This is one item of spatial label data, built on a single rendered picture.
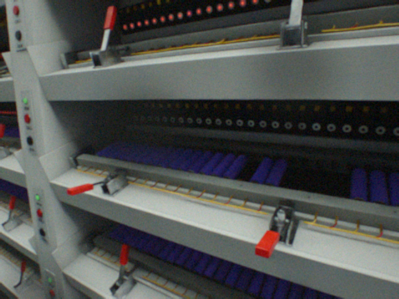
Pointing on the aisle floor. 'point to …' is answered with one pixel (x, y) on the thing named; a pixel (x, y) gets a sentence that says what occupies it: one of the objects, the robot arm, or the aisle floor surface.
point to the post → (58, 116)
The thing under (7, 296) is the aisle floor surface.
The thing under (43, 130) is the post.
